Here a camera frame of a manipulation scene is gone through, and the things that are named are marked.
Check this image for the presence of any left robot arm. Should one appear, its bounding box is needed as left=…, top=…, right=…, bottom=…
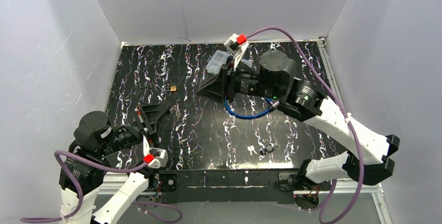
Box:
left=56, top=103, right=171, bottom=223

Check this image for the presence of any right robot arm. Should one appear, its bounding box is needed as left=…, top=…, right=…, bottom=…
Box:
left=197, top=51, right=400, bottom=185

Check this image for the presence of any clear plastic parts box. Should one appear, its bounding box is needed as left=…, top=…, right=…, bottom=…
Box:
left=206, top=50, right=255, bottom=75

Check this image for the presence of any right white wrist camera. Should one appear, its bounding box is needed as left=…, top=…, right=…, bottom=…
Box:
left=224, top=33, right=249, bottom=70

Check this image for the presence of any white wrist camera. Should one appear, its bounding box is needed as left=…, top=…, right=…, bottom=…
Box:
left=143, top=147, right=168, bottom=169
left=224, top=33, right=249, bottom=70

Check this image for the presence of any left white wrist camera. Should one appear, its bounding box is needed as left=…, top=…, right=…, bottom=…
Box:
left=143, top=147, right=168, bottom=169

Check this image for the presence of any blue cable lock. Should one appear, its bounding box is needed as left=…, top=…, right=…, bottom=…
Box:
left=224, top=96, right=279, bottom=120

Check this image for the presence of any black key ring bundle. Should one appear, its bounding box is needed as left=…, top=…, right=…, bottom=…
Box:
left=260, top=143, right=281, bottom=156

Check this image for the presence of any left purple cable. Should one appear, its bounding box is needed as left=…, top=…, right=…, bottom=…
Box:
left=20, top=151, right=183, bottom=224

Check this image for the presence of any purple cable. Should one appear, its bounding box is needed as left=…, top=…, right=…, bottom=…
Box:
left=245, top=26, right=365, bottom=224
left=20, top=151, right=183, bottom=224

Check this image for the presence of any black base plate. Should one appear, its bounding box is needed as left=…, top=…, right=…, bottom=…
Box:
left=126, top=169, right=332, bottom=205

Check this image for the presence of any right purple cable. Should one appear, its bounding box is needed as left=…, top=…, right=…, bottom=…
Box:
left=245, top=26, right=365, bottom=224

